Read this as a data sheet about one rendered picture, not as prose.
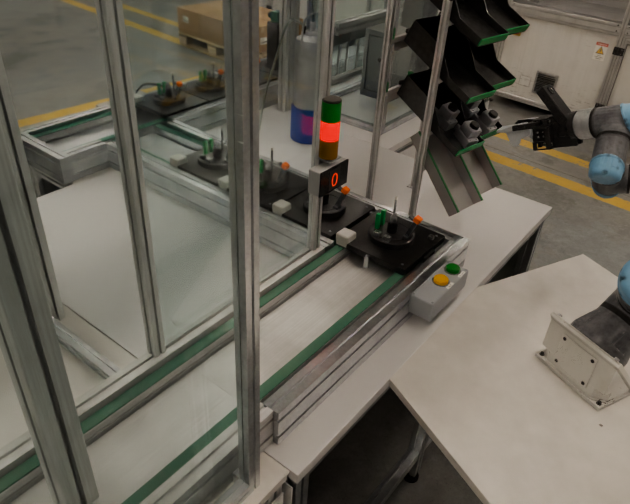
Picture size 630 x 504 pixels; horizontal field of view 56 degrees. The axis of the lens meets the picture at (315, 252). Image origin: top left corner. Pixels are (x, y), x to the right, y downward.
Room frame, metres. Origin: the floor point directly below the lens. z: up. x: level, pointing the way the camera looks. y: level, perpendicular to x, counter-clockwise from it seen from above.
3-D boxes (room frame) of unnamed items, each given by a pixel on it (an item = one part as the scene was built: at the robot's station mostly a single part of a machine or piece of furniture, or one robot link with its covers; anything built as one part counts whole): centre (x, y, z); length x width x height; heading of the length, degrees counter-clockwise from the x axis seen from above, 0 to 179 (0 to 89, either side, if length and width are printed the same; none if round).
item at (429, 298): (1.30, -0.35, 0.93); 0.21 x 0.07 x 0.06; 144
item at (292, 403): (1.18, -0.19, 0.91); 0.89 x 0.06 x 0.11; 144
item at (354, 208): (1.65, -0.02, 1.01); 0.24 x 0.24 x 0.13; 54
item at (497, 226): (1.76, 0.13, 0.84); 1.50 x 1.41 x 0.03; 144
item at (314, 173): (1.41, -0.02, 1.29); 0.12 x 0.05 x 0.25; 144
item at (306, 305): (1.27, -0.03, 0.91); 0.84 x 0.28 x 0.10; 144
